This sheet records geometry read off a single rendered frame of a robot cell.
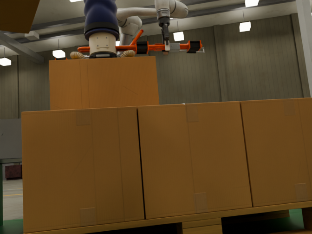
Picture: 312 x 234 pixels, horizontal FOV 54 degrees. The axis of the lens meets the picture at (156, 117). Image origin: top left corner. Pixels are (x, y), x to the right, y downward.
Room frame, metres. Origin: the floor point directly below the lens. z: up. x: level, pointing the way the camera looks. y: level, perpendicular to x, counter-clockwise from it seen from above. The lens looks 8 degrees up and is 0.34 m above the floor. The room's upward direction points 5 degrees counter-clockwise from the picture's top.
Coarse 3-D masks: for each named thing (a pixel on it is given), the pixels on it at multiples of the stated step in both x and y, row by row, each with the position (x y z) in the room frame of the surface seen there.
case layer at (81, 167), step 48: (48, 144) 1.04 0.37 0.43; (96, 144) 1.07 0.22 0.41; (144, 144) 1.10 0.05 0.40; (192, 144) 1.13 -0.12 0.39; (240, 144) 1.16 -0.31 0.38; (288, 144) 1.20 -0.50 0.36; (48, 192) 1.04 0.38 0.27; (96, 192) 1.07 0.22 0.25; (144, 192) 1.10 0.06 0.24; (192, 192) 1.13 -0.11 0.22; (240, 192) 1.16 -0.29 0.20; (288, 192) 1.19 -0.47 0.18
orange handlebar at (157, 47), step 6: (78, 48) 1.85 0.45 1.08; (84, 48) 1.85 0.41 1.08; (120, 48) 1.88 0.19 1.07; (126, 48) 1.89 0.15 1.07; (132, 48) 1.90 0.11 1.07; (150, 48) 1.95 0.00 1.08; (156, 48) 1.92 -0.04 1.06; (162, 48) 1.96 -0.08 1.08; (180, 48) 1.98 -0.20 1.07; (186, 48) 1.98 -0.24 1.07
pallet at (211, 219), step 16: (256, 208) 1.17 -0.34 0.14; (272, 208) 1.18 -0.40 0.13; (288, 208) 1.19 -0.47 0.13; (304, 208) 1.29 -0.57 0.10; (112, 224) 1.08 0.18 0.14; (128, 224) 1.09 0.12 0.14; (144, 224) 1.10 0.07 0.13; (160, 224) 1.11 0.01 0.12; (176, 224) 1.21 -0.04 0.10; (192, 224) 1.13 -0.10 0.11; (208, 224) 1.14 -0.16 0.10; (224, 224) 1.59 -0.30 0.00; (304, 224) 1.30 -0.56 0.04
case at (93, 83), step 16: (64, 64) 1.65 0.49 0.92; (80, 64) 1.66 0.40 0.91; (96, 64) 1.67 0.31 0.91; (112, 64) 1.68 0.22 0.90; (128, 64) 1.69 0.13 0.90; (144, 64) 1.71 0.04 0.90; (64, 80) 1.65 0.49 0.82; (80, 80) 1.66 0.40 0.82; (96, 80) 1.67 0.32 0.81; (112, 80) 1.68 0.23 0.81; (128, 80) 1.69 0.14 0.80; (144, 80) 1.70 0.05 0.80; (64, 96) 1.65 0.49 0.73; (80, 96) 1.66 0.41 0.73; (96, 96) 1.67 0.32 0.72; (112, 96) 1.68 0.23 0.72; (128, 96) 1.69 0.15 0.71; (144, 96) 1.70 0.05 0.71
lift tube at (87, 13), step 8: (88, 0) 1.80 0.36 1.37; (96, 0) 1.79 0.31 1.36; (104, 0) 1.80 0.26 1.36; (112, 0) 1.84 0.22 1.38; (88, 8) 1.82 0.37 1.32; (96, 8) 1.79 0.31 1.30; (104, 8) 1.80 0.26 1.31; (112, 8) 1.84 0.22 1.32; (88, 16) 1.81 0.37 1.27; (96, 16) 1.79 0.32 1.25; (104, 16) 1.79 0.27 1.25; (112, 16) 1.83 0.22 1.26; (88, 32) 1.81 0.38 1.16; (96, 32) 1.82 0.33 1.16; (112, 32) 1.84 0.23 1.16; (88, 40) 1.93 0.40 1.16
